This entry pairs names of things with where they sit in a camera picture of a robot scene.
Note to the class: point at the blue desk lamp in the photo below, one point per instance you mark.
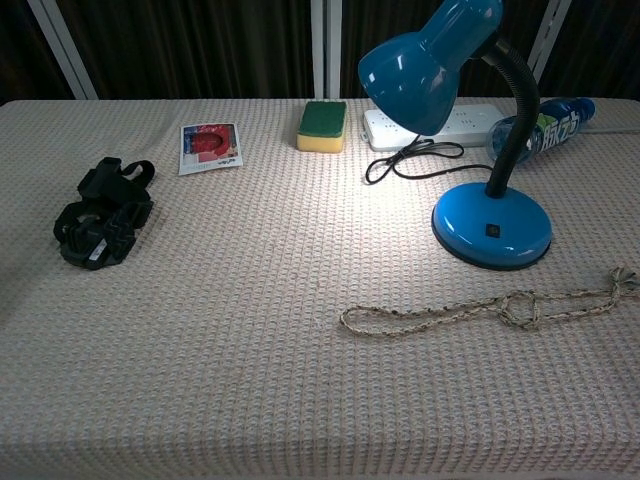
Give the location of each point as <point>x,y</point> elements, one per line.
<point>492,227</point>

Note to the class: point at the beige woven tablecloth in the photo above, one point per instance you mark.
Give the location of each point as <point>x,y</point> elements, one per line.
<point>250,325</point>

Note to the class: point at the green and yellow sponge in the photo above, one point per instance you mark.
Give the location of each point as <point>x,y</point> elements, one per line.
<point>322,125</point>

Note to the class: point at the red and white picture card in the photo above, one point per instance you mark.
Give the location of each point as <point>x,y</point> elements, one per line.
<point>210,147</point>

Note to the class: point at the white power strip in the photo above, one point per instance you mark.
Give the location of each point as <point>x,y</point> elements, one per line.
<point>470,122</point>

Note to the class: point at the dark curtain panel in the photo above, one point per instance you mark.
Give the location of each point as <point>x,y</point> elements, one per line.
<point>25,45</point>
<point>200,45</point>
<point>605,45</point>
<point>360,25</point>

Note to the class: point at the blue plastic drink bottle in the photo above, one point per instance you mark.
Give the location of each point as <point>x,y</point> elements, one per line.
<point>560,125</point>

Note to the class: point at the white frame post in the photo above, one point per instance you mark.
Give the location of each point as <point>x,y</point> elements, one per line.
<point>547,35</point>
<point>325,45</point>
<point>62,45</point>

